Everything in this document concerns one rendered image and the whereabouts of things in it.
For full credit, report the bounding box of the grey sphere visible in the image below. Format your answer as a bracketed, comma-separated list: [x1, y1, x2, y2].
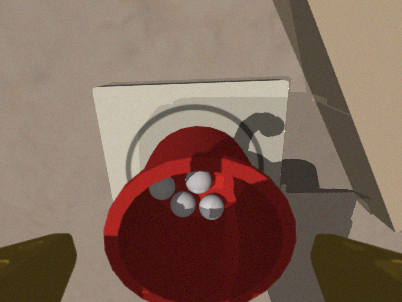
[199, 194, 224, 220]
[185, 171, 212, 194]
[170, 191, 196, 217]
[149, 176, 175, 200]

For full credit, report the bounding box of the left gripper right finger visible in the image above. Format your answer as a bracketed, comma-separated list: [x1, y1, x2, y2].
[310, 234, 402, 302]

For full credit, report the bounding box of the tan rectangular block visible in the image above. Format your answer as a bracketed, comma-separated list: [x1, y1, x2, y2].
[272, 0, 402, 233]

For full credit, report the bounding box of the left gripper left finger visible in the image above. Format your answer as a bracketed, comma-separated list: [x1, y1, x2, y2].
[0, 233, 77, 302]

